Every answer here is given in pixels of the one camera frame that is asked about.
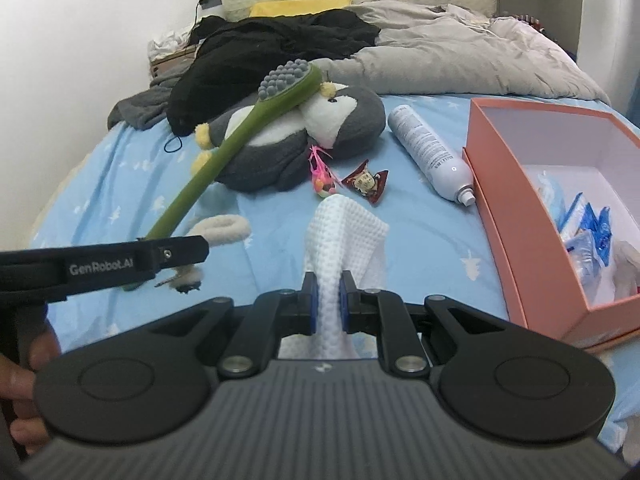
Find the blue white plastic packet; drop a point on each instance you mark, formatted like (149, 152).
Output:
(597, 230)

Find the wooden nightstand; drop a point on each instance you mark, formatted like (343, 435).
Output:
(167, 65)

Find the white waffle towel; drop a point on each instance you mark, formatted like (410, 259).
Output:
(345, 240)

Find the light blue bed sheet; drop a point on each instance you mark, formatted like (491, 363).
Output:
(125, 190)

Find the dark grey cloth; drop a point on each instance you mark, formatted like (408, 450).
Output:
(145, 105)

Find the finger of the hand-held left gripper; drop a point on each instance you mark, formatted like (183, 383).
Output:
(182, 252)

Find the black clothing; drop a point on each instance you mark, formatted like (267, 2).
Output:
(260, 45)

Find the grey duvet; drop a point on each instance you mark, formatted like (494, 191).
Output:
(450, 55)

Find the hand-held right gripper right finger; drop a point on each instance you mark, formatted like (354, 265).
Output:
(345, 305)

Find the pink tasselled small toy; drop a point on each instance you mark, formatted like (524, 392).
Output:
(322, 177)

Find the white crumpled cloth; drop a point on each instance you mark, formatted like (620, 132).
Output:
(167, 44)

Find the white spray bottle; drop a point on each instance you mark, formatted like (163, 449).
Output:
(430, 155)

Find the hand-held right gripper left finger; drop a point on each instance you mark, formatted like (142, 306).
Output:
(311, 305)

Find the fluffy hair clip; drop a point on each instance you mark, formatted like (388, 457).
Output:
(190, 277)

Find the red figure print wrapper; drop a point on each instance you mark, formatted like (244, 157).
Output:
(365, 182)

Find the grey penguin plush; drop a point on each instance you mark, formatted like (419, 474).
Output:
(345, 125)

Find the black wall charger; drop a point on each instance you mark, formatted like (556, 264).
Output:
(210, 1)

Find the white fluffy scrunchie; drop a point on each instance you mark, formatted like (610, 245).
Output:
(235, 227)

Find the yellow pillow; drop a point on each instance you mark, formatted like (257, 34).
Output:
(300, 6)

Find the person's left hand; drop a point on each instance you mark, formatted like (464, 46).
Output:
(17, 382)

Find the clear plastic wrapper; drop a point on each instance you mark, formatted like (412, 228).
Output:
(582, 267)

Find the light blue plastic bag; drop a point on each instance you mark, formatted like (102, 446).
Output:
(552, 195)

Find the pink cardboard box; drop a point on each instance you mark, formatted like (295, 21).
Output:
(505, 210)

